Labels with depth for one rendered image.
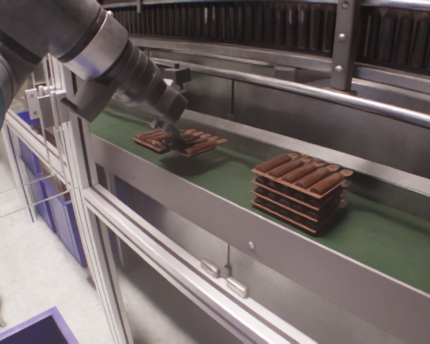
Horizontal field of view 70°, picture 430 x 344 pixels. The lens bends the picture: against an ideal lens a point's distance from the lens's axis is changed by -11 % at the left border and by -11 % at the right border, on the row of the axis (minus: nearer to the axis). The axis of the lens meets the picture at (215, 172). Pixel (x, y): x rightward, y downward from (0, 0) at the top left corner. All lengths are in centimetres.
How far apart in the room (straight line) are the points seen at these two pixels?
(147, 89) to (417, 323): 43
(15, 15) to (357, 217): 48
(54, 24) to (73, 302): 107
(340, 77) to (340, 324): 57
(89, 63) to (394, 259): 43
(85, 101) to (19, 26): 13
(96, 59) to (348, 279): 39
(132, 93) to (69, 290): 101
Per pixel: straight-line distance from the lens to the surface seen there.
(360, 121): 60
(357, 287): 39
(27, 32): 42
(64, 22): 42
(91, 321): 125
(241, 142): 64
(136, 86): 48
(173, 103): 51
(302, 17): 52
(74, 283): 140
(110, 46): 44
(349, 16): 44
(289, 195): 42
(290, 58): 51
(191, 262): 51
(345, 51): 44
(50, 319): 72
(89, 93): 47
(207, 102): 82
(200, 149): 55
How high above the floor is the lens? 94
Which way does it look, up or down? 27 degrees down
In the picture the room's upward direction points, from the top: straight up
